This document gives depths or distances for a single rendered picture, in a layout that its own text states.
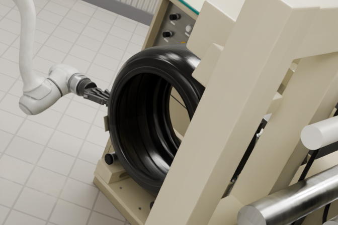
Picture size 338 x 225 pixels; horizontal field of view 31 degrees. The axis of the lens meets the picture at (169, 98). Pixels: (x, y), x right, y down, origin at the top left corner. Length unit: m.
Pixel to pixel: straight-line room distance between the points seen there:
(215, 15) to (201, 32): 0.06
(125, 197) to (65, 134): 1.63
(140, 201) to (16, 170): 1.34
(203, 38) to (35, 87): 1.10
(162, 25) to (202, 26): 1.51
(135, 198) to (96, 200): 1.18
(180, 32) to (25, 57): 0.85
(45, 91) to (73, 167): 1.23
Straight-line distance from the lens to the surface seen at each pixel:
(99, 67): 4.80
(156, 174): 2.38
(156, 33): 3.14
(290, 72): 1.55
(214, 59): 1.46
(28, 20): 2.53
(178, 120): 3.03
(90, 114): 4.21
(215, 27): 1.57
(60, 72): 2.62
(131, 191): 2.42
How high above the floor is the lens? 2.32
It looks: 29 degrees down
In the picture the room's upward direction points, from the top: 23 degrees clockwise
